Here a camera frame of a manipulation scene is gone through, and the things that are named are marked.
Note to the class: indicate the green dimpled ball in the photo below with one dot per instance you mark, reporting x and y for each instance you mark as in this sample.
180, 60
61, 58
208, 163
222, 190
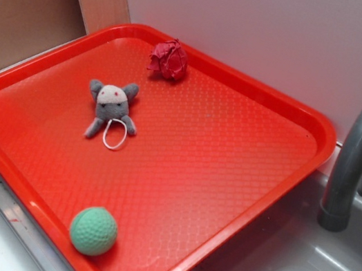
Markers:
93, 231

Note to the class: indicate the crumpled red paper ball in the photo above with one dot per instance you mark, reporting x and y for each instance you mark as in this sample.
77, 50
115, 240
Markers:
169, 59

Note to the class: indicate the red plastic tray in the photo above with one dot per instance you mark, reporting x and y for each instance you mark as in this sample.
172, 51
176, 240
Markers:
211, 153

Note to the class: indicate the grey plush mouse toy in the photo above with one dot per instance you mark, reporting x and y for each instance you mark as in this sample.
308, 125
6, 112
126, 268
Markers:
112, 105

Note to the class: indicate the metal rail strip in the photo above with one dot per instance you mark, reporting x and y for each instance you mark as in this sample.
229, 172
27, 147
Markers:
29, 234

